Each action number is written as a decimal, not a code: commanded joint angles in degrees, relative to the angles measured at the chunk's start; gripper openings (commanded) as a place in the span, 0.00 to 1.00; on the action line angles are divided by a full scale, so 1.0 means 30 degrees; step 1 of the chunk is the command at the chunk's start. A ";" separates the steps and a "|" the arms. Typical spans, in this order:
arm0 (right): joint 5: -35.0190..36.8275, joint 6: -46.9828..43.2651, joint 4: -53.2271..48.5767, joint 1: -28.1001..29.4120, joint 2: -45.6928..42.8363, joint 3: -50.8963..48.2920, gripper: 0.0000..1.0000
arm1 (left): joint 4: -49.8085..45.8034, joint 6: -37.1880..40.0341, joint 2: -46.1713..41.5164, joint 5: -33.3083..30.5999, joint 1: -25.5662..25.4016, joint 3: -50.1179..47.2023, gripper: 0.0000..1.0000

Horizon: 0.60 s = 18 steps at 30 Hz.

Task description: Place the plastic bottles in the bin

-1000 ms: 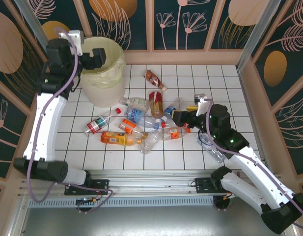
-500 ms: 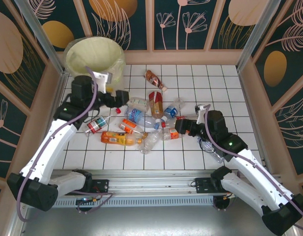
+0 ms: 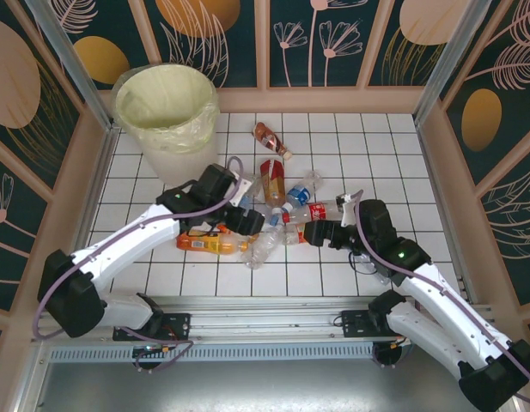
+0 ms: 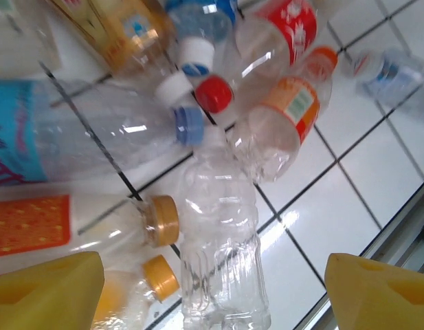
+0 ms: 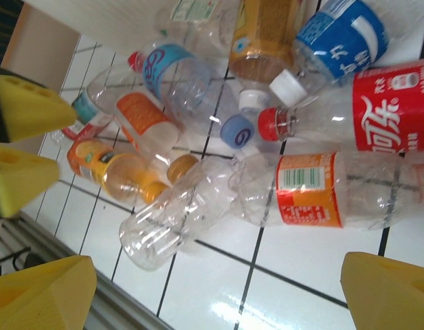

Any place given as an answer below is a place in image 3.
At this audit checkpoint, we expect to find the blue cap water bottle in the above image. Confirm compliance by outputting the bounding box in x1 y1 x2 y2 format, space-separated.
242 195 283 227

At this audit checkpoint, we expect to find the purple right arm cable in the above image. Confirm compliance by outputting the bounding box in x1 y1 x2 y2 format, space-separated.
350 190 530 404

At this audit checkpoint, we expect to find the grey metal sheet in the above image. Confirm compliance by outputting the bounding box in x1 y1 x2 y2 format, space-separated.
15 360 519 412

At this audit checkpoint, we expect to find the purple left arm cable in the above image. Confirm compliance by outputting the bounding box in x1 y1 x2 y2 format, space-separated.
34 156 196 373

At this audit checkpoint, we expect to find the blue label crushed bottle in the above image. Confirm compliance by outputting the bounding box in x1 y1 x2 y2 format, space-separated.
285 169 326 215

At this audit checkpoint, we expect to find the brown drink bottle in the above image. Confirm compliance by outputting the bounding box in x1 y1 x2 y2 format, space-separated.
253 122 294 161

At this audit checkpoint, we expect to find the pale blue cap bottle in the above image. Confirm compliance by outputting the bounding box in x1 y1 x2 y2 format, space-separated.
352 251 397 287

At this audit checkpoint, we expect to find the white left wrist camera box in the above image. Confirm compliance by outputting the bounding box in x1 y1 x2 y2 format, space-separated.
235 170 253 195

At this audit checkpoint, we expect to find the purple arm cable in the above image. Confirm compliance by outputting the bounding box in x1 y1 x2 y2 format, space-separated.
34 156 196 373
350 190 530 404

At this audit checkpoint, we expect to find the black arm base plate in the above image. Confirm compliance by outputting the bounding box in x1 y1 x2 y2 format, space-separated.
340 307 420 340
113 312 192 342

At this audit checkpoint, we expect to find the clear crushed unlabelled bottle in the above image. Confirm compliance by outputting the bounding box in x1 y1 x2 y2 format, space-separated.
241 225 286 270

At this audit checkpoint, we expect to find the red label cola bottle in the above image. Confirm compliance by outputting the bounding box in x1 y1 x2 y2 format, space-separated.
285 199 345 225

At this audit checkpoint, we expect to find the aluminium frame post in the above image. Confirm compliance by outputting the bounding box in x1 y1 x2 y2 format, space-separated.
414 0 493 125
26 0 115 130

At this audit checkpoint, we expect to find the orange cap clear bottle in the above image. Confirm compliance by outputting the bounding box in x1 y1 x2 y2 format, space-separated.
283 222 308 245

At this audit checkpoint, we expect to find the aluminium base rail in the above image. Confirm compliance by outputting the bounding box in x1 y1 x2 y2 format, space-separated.
30 294 504 344

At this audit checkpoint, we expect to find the red label tea bottle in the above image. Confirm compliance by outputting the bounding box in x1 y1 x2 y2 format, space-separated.
259 158 288 215

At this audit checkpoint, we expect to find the slotted grey cable duct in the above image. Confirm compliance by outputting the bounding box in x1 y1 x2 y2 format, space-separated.
47 345 380 364

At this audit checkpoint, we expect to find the small circuit board with wires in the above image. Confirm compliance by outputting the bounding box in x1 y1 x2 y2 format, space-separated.
373 338 420 369
132 342 180 373

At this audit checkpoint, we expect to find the white waste bin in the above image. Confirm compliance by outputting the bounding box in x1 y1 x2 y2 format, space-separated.
112 64 221 186

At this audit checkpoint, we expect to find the pale yellow bin liner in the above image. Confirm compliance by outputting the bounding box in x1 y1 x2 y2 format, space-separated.
112 64 221 155

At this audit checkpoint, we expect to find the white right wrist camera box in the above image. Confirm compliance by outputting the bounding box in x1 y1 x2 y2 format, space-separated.
335 192 356 227

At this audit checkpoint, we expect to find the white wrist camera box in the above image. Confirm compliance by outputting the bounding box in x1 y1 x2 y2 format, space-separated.
335 192 356 227
235 170 253 195

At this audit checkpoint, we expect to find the large orange juice bottle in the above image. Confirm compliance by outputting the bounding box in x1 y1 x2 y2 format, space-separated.
175 229 251 257

